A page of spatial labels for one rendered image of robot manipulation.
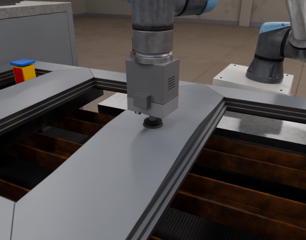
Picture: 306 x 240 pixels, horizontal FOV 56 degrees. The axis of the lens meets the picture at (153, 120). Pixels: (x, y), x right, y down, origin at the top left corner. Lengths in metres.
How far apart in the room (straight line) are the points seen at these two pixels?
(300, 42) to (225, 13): 8.44
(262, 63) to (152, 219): 0.93
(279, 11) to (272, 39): 8.04
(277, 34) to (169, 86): 0.75
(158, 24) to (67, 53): 1.13
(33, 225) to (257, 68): 1.04
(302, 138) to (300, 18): 0.38
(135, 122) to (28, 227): 0.30
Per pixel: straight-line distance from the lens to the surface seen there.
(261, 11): 9.33
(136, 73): 0.55
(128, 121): 0.62
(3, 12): 1.34
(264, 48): 1.24
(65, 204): 0.45
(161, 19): 0.51
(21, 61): 1.13
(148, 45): 0.51
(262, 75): 1.25
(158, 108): 0.54
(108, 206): 0.43
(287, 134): 1.06
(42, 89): 0.94
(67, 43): 1.60
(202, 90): 0.87
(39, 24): 1.46
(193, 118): 0.64
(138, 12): 0.51
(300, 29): 1.09
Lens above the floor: 1.14
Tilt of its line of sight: 26 degrees down
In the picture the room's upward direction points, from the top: straight up
